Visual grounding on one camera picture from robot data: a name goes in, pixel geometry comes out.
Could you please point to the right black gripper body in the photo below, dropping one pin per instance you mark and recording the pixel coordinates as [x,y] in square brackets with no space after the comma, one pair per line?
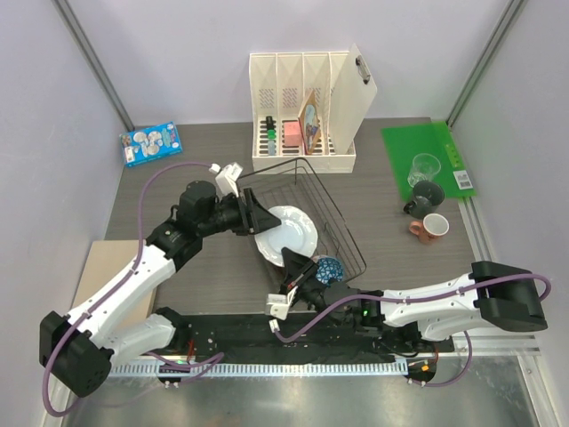
[312,291]

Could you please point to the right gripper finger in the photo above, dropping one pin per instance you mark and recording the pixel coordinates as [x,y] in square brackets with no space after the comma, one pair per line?
[291,259]
[302,273]

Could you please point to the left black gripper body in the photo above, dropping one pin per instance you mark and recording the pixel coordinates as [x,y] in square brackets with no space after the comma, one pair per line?
[230,215]

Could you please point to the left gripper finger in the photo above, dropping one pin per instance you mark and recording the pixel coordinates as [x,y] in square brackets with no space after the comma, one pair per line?
[249,199]
[261,219]

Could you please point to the white plate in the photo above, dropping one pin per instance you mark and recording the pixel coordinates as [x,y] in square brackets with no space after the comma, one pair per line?
[296,232]

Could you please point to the pink mug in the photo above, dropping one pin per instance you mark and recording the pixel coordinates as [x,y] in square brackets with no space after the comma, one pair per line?
[431,228]

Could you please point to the grey mug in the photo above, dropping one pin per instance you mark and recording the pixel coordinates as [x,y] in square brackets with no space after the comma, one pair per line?
[426,197]

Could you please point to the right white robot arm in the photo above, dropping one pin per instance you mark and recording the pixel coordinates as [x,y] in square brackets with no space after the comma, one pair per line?
[491,294]

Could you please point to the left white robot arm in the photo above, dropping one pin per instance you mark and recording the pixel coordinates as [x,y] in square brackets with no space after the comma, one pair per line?
[77,347]

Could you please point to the blue patterned bowl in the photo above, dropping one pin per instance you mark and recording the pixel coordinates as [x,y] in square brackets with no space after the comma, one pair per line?
[329,269]

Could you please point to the small bottles in organizer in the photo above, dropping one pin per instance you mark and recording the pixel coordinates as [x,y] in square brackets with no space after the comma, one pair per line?
[271,135]

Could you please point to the pink box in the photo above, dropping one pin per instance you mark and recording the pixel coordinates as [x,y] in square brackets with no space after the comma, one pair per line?
[292,136]

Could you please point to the picture book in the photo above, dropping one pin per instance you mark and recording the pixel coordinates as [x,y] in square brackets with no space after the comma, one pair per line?
[308,118]

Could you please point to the blue picture box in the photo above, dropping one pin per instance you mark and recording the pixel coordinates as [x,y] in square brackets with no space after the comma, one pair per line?
[150,144]

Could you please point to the white file organizer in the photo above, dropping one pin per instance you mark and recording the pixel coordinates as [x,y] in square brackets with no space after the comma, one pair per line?
[280,84]

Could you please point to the beige wooden board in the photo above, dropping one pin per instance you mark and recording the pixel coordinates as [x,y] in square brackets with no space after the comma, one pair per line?
[104,261]

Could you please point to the green plastic folder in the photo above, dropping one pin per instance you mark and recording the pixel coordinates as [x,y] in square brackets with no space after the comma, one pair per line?
[404,143]

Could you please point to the white clipboard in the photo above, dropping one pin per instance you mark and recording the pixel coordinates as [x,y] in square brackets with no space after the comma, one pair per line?
[352,93]

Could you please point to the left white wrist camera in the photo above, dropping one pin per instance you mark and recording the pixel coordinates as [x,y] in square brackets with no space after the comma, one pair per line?
[226,177]

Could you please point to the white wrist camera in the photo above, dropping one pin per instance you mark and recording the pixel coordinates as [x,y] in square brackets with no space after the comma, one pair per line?
[277,307]
[226,177]

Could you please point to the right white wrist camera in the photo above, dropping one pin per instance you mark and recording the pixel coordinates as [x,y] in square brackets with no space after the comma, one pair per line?
[277,307]

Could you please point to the black wire dish rack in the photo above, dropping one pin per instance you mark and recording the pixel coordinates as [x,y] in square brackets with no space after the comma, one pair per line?
[295,182]

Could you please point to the perforated metal rail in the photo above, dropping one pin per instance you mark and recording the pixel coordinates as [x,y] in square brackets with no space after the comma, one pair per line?
[154,368]

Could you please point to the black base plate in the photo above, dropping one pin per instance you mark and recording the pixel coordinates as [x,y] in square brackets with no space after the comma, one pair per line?
[353,335]

